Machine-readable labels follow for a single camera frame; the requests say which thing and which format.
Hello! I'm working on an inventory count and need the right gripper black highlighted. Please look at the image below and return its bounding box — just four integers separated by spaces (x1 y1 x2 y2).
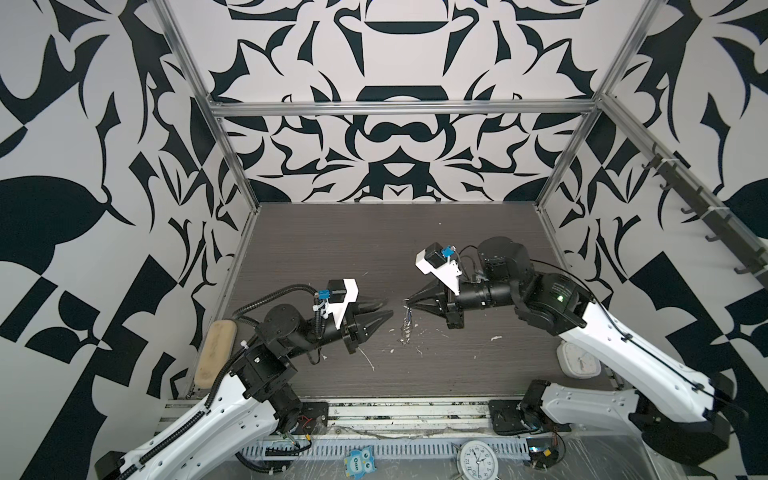
408 275 522 328

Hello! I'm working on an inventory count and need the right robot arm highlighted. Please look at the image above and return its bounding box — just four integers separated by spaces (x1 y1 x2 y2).
406 236 734 466

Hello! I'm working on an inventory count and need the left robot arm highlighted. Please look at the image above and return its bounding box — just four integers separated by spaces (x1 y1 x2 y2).
95 299 393 479

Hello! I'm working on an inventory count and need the blue owl toy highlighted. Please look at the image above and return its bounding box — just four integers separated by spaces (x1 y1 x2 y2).
343 446 376 480

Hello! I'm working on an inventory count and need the white square alarm clock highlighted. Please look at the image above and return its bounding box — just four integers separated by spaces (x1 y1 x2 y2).
556 341 602 380

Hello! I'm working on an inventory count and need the white analog clock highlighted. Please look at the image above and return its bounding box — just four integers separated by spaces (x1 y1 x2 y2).
457 440 499 480

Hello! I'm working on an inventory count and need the green circuit board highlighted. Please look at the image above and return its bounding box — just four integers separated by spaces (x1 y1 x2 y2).
526 435 567 471

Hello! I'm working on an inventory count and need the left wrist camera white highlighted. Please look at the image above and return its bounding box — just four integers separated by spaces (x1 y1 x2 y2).
313 278 359 330

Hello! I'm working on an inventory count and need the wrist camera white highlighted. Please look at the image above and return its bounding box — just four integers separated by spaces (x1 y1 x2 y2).
415 242 462 295
313 278 359 330

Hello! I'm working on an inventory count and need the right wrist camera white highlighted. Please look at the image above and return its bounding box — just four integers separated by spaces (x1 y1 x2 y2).
415 242 462 295

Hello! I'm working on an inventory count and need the black corrugated cable hose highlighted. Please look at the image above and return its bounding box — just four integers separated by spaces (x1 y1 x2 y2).
231 284 319 328

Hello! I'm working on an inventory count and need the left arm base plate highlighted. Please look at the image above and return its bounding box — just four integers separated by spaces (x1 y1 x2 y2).
274 401 329 435

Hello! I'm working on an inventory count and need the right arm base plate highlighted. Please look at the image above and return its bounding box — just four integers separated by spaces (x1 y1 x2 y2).
488 399 541 436

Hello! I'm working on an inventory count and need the white slotted cable duct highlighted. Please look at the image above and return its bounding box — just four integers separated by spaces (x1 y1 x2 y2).
245 437 529 462

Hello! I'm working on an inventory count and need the black coat hook rail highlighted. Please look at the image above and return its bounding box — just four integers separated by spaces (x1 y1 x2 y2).
643 142 767 290

